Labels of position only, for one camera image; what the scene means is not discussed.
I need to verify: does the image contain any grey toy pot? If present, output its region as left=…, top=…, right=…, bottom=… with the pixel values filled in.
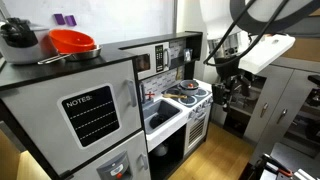
left=178, top=79, right=201, bottom=97

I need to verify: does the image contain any small toy jar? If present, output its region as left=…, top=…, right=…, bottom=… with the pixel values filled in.
left=183, top=48, right=194, bottom=63

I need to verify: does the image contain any grey toy freezer door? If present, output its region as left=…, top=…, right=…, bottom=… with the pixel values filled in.
left=68, top=130, right=152, bottom=180

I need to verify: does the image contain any silver cabinet handle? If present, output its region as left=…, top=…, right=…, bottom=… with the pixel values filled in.
left=276, top=108, right=288, bottom=125
left=259, top=102, right=269, bottom=118

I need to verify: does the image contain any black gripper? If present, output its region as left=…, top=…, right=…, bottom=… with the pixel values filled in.
left=212, top=56, right=253, bottom=113

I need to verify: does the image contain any white wrist mount plate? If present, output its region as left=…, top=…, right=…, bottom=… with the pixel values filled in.
left=238, top=34, right=296, bottom=75

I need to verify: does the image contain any grey freezer door handle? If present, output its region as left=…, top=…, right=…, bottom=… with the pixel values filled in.
left=138, top=153, right=149, bottom=172

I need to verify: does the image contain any black machine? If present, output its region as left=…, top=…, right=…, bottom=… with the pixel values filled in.
left=304, top=74, right=320, bottom=108

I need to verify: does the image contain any grey fridge door handle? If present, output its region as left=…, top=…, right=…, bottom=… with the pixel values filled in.
left=125, top=79, right=138, bottom=108

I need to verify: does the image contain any grey toy water dispenser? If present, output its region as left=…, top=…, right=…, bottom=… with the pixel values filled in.
left=96, top=150, right=133, bottom=180

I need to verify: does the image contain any grey oven door handle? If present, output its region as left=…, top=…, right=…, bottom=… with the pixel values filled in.
left=194, top=111, right=208, bottom=121

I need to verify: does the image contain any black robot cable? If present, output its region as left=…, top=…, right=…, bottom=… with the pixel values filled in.
left=203, top=0, right=291, bottom=68

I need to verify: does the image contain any grey toy sink basin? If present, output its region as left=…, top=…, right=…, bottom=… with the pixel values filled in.
left=142, top=98, right=184, bottom=135

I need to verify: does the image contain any wooden toy spoon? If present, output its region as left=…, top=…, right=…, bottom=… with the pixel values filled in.
left=162, top=93, right=188, bottom=100

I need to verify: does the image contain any white toy oven door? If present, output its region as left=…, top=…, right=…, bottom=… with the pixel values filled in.
left=184, top=111, right=211, bottom=156

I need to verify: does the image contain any grey toy fridge door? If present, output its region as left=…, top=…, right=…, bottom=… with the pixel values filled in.
left=0, top=59, right=143, bottom=176

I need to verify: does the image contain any black and red equipment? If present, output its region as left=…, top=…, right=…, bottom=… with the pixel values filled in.
left=248, top=153, right=320, bottom=180

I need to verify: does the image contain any whiteboard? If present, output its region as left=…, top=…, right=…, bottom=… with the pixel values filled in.
left=0, top=0, right=178, bottom=46

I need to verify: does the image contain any toy microwave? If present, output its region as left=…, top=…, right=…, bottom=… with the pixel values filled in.
left=121, top=41, right=173, bottom=81

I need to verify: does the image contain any orange plastic bowl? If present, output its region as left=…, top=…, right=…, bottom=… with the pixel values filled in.
left=48, top=29, right=97, bottom=54

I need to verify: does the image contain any grey toy faucet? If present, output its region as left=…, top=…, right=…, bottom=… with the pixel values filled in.
left=139, top=81, right=156, bottom=104

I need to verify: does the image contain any metal frying pan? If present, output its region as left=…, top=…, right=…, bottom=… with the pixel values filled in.
left=37, top=44, right=103, bottom=66

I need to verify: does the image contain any black notes chalkboard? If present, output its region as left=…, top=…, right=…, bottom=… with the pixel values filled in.
left=60, top=85, right=120, bottom=148

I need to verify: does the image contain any grey metal cabinet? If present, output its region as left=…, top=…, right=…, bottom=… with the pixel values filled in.
left=209, top=56, right=320, bottom=168

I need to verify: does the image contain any toy kitchen playset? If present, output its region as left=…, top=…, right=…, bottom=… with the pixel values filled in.
left=0, top=30, right=214, bottom=180

